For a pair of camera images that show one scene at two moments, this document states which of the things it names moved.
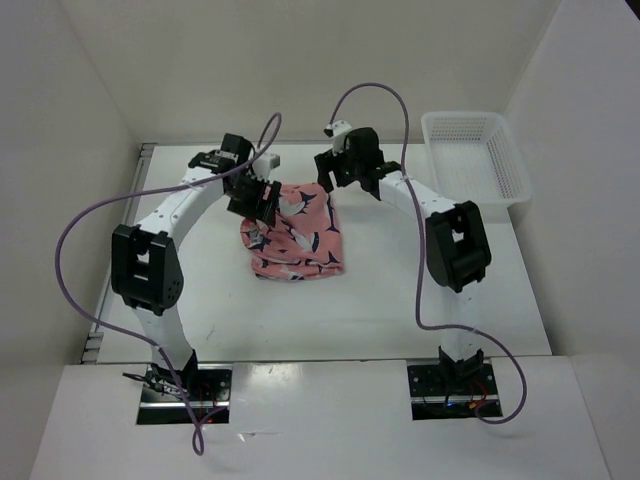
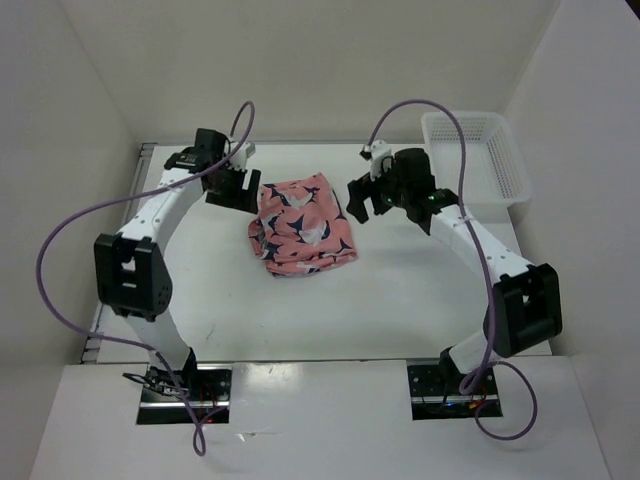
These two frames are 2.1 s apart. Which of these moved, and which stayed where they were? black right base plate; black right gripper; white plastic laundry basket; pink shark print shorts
Moved: black right gripper; pink shark print shorts
Stayed: white plastic laundry basket; black right base plate
